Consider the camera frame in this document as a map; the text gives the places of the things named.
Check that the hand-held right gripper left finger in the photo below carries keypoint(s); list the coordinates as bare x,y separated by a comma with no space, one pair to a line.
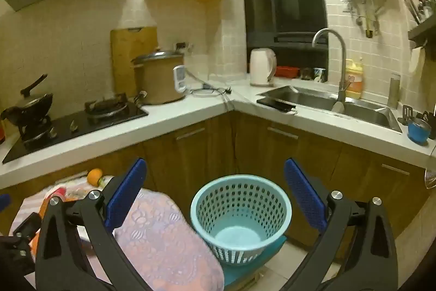
126,185

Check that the dark mug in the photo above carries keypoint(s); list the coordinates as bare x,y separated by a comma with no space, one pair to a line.
306,74

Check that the white electric kettle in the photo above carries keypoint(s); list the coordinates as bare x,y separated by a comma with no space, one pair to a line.
260,67

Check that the white plug-in timer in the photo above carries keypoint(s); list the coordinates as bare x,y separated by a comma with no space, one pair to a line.
179,79

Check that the beige rice cooker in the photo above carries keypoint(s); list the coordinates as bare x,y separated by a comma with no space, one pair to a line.
156,79

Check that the black gas stove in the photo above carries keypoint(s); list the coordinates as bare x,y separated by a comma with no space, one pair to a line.
85,124

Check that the black utensil stand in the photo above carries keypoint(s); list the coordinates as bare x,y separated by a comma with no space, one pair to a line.
406,113

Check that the orange peel cup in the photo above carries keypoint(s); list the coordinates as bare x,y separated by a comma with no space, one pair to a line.
94,176

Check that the black flat tray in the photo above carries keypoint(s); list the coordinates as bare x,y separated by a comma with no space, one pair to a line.
272,103

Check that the blue metal cup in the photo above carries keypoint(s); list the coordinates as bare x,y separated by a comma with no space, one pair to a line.
417,134

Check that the red plastic box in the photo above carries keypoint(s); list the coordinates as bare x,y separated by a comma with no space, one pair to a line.
286,71

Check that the stainless steel sink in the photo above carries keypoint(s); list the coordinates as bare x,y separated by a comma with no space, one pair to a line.
306,100

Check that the metal strainer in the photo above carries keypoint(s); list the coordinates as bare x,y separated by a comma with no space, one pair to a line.
431,176

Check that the pink patterned tablecloth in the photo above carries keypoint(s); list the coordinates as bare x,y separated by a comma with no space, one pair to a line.
163,236

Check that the wooden cutting board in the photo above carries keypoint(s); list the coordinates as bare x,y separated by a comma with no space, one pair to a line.
122,55

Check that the wall socket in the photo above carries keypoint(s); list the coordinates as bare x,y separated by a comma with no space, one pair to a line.
181,45

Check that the water heater pipes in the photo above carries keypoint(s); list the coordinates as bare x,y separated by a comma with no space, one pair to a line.
369,18

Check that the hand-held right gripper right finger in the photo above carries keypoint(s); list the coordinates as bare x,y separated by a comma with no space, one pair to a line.
303,188

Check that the white patterned mug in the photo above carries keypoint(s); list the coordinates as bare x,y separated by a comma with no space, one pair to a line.
320,75

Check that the light blue perforated waste basket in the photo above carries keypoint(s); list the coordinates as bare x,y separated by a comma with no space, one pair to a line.
204,209

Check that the steel gooseneck faucet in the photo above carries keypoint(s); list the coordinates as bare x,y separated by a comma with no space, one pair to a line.
341,72

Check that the teal plastic stool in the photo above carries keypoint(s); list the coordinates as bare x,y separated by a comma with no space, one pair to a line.
238,274

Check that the red paper cup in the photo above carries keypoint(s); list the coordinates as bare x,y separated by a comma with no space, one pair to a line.
58,192

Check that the yellow dish soap bottle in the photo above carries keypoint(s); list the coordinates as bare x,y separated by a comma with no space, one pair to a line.
354,79

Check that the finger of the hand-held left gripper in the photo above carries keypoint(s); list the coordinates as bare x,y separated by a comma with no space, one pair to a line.
4,202

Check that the black wok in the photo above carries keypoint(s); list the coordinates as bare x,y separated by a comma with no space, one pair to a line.
30,107

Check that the wall shelf with utensils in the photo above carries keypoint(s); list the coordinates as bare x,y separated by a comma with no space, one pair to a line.
420,28

